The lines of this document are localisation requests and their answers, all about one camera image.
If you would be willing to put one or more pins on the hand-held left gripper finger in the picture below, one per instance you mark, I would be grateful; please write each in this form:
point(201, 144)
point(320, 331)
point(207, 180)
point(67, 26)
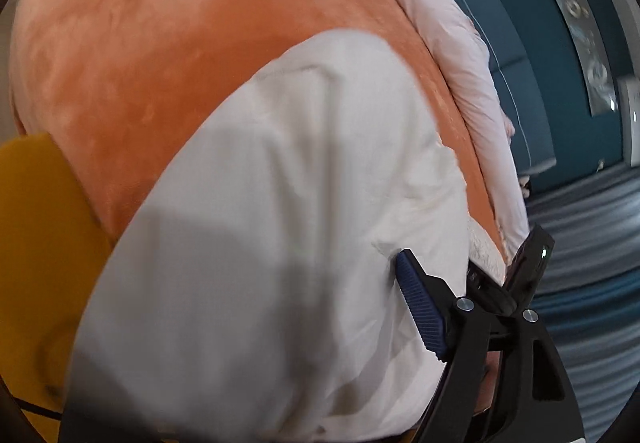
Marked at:
point(420, 303)

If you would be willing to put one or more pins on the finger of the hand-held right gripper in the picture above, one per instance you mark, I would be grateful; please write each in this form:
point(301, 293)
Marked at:
point(482, 284)

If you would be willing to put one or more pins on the cream puffer jacket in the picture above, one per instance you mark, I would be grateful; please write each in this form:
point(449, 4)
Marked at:
point(275, 223)

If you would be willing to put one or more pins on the grey curtain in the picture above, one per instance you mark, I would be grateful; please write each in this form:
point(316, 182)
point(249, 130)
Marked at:
point(590, 223)

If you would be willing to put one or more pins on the small plush toy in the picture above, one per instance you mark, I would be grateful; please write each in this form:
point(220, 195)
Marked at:
point(524, 186)

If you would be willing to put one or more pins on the blue padded headboard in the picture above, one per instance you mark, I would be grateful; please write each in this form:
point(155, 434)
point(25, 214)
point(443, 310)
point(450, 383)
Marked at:
point(500, 38)

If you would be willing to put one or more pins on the pink duvet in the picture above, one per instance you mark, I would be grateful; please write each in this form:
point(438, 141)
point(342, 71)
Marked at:
point(450, 48)

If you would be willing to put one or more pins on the person's yellow garment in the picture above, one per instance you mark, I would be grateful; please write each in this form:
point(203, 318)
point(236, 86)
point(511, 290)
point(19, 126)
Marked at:
point(40, 223)

